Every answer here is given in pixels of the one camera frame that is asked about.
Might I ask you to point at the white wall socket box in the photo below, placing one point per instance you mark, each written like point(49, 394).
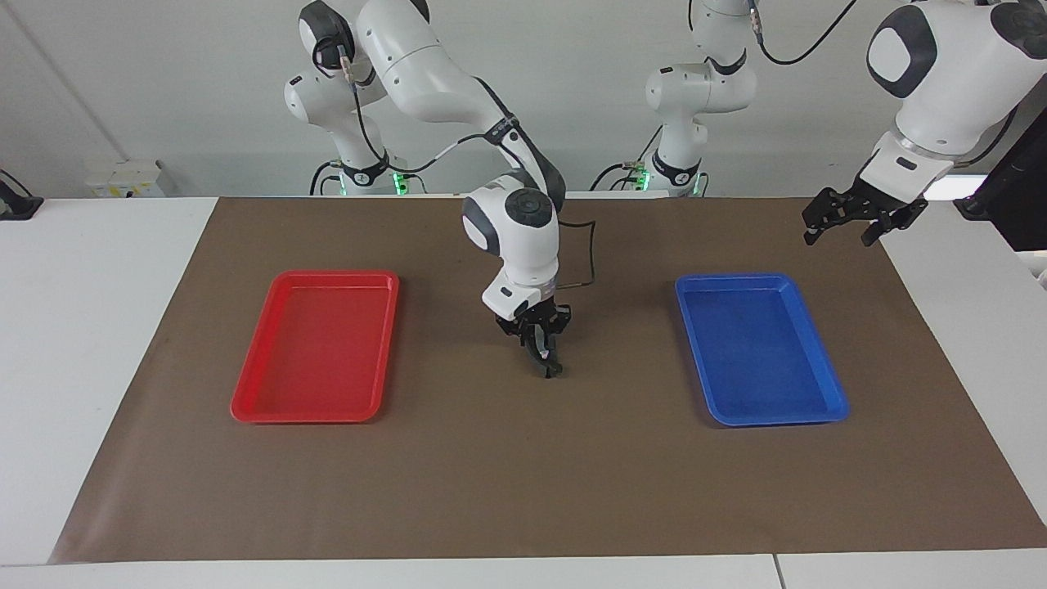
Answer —
point(123, 180)

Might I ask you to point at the long curved black brake pad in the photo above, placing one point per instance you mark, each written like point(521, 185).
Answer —
point(556, 370)

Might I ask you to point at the brown table mat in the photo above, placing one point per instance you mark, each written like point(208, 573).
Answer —
point(532, 474)

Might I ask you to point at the red plastic tray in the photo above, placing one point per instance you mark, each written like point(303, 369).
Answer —
point(278, 393)

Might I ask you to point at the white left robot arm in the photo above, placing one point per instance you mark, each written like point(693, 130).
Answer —
point(949, 90)

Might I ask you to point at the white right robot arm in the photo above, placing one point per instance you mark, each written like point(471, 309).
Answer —
point(515, 237)

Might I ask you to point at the black monitor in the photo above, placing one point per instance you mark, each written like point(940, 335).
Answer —
point(1018, 196)

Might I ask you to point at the blue plastic tray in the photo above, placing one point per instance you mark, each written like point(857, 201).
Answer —
point(736, 393)

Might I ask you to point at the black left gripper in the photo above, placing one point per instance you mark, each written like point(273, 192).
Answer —
point(855, 204)

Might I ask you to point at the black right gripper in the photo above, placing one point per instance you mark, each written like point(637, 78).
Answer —
point(540, 317)

